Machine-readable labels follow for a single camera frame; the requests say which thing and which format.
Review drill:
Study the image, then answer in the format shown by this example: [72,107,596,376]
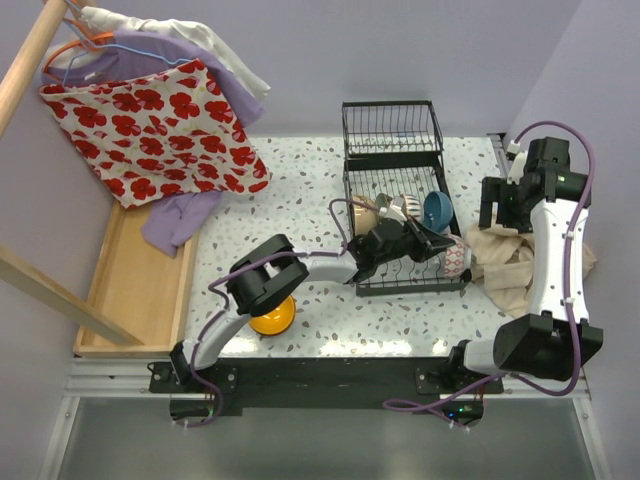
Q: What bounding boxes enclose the blue triangle pattern bowl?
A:
[441,234,472,279]

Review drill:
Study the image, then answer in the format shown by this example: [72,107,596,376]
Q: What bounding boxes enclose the solid blue bowl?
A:
[422,191,453,233]

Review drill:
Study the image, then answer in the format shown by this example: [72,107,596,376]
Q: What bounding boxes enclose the striped cream bowl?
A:
[400,194,424,222]

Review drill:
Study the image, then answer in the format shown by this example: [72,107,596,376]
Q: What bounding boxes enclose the mint green bowl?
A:
[375,193,402,216]

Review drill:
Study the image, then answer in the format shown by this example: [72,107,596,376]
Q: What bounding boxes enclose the floral pattern bowl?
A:
[351,195,379,236]

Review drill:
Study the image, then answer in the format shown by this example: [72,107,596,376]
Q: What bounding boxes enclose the orange yellow bowl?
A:
[249,295,296,336]

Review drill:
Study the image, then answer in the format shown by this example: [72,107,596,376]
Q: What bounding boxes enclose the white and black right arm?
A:
[445,137,604,393]

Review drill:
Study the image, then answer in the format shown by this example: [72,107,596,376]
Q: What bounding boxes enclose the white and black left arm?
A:
[170,219,456,392]

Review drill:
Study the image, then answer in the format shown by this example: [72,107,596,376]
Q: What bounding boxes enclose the beige crumpled cloth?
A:
[464,224,599,321]

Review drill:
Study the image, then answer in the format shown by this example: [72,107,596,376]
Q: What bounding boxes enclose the red poppy print cloth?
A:
[39,59,271,209]

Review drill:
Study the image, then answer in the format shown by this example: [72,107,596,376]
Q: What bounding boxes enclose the light wooden tray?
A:
[74,203,199,358]

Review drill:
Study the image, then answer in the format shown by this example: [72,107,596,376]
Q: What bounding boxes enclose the lilac purple shirt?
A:
[39,30,271,256]

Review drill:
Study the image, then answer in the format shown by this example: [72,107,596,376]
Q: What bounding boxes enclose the white hanging garment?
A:
[80,6,271,102]

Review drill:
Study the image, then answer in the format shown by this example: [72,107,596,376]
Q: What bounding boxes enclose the orange clothes hanger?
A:
[41,0,114,75]

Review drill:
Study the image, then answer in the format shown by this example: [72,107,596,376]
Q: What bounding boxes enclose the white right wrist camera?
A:
[506,141,528,185]

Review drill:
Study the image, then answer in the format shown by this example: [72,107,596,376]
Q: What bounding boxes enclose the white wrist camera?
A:
[506,141,528,185]
[378,196,407,224]

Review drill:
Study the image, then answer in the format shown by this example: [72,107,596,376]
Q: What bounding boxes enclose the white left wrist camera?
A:
[378,196,407,224]

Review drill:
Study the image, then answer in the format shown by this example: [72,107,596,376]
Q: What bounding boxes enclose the black wire dish rack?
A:
[342,100,471,297]

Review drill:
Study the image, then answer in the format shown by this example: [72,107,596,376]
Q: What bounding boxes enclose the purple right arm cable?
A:
[382,119,599,426]

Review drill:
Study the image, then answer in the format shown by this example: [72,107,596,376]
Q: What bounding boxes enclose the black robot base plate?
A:
[147,357,481,421]

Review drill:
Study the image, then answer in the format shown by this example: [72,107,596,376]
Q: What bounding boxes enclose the blue wire clothes hanger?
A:
[60,29,197,86]

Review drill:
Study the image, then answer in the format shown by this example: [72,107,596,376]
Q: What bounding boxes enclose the wooden clothes rail frame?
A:
[1,1,141,345]

